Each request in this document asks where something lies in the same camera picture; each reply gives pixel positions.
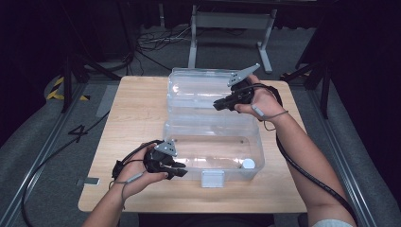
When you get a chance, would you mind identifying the person's light sleeve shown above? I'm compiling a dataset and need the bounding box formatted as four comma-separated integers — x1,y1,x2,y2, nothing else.
311,218,354,227

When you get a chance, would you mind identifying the aluminium floor rail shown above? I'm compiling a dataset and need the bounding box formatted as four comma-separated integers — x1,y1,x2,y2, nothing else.
306,88,379,227
0,81,93,227

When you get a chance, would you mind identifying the small white-capped bottle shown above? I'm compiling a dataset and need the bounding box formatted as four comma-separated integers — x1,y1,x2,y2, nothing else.
240,158,256,170

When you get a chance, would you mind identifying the right hand-held gripper grey strap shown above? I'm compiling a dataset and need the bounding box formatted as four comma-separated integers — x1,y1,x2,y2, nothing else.
252,104,289,131

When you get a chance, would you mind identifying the clear plastic storage box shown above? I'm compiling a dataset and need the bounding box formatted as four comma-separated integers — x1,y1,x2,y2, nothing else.
162,66,266,189

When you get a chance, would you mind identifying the person's right hand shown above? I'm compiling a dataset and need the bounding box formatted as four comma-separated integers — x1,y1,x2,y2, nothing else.
235,75,287,122

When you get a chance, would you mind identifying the right hand-held gripper black cable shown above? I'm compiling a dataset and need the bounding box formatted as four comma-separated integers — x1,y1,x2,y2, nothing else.
249,82,358,225

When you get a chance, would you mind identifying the hand-held gripper grey strap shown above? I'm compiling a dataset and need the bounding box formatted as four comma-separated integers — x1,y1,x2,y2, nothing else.
252,104,289,131
108,171,146,211

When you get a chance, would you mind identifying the left hand-held gripper grey strap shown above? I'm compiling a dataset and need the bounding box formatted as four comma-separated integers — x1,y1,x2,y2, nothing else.
108,171,146,211

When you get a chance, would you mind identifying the hand-held gripper black cable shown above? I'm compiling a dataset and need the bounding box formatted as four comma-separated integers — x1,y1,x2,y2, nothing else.
20,110,165,227
249,82,358,225

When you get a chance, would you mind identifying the grey tape piece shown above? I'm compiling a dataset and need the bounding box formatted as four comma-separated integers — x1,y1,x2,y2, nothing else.
75,177,101,187

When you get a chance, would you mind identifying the person's left hand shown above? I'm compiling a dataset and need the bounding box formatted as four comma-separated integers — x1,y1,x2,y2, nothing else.
121,142,169,200

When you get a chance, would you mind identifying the person's dark clothing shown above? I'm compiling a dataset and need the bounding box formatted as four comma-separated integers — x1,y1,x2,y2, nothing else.
138,213,275,227

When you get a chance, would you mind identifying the left hand-held gripper black cable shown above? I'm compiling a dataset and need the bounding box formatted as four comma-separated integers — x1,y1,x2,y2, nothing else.
20,110,165,227

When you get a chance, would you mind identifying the grey metal desk frame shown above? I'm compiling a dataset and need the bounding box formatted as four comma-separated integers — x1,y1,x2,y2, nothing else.
187,4,278,75

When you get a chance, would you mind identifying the yellow black hazard tape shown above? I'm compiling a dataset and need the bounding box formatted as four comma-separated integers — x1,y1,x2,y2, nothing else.
46,76,91,102

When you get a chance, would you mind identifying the bundle of floor cables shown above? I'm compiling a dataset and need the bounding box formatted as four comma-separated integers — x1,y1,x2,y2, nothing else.
126,25,247,79

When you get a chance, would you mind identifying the black metal stand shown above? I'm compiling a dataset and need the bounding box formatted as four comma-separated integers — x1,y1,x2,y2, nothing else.
61,53,122,113
280,60,332,119

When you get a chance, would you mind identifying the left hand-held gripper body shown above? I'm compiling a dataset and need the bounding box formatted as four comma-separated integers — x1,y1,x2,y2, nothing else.
143,139,179,174

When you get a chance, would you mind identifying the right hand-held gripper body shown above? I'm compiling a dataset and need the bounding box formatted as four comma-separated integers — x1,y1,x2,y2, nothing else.
227,62,261,111

